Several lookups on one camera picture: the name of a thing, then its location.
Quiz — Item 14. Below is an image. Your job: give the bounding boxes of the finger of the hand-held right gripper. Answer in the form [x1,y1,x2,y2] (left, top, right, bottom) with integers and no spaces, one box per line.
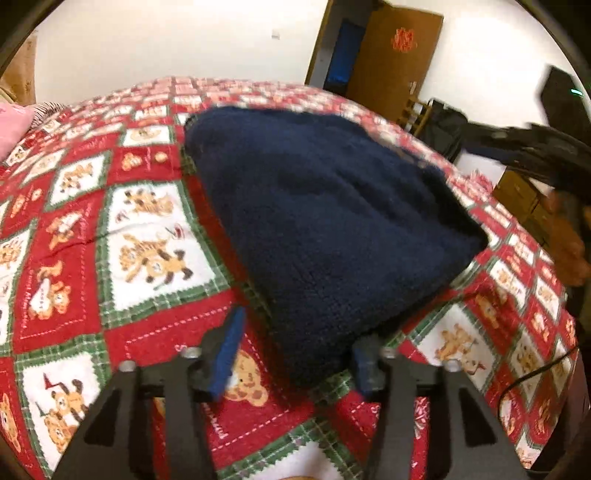
[462,121,591,197]

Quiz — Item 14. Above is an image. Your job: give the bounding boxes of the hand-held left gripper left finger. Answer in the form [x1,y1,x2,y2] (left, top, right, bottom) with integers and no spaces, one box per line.
[53,307,247,480]

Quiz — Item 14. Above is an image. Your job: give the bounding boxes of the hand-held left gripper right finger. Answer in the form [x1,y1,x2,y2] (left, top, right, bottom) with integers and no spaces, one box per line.
[351,335,529,480]

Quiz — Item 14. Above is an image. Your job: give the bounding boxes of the navy knitted sweater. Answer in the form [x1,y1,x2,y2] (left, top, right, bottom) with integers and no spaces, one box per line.
[184,105,489,388]

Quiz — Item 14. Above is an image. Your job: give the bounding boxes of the person's right hand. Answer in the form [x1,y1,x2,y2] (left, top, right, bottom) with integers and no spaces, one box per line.
[540,188,591,288]

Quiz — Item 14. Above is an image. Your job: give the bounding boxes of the black bag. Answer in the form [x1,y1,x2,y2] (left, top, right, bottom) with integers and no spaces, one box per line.
[422,98,469,162]

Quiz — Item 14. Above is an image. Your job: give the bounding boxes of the wooden chair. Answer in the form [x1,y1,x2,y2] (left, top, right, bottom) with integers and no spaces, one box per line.
[397,80,435,136]

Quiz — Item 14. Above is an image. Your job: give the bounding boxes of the brown wooden door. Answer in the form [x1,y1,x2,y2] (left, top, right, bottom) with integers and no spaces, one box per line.
[346,2,444,123]

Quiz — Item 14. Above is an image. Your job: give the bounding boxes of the red printed bedspread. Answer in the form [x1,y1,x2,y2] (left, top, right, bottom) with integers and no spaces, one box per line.
[0,76,580,480]

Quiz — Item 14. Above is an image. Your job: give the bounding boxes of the striped cloth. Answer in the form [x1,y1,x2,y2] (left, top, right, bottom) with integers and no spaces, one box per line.
[28,102,70,130]

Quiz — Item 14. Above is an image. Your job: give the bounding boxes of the pink folded blanket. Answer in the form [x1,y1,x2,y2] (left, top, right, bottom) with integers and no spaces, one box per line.
[0,102,35,163]

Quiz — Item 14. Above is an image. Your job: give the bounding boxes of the black cable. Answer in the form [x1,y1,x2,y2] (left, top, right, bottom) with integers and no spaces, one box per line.
[499,346,580,416]

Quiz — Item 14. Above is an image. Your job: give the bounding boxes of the dark door frame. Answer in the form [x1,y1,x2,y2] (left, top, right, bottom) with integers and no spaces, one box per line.
[305,0,384,93]

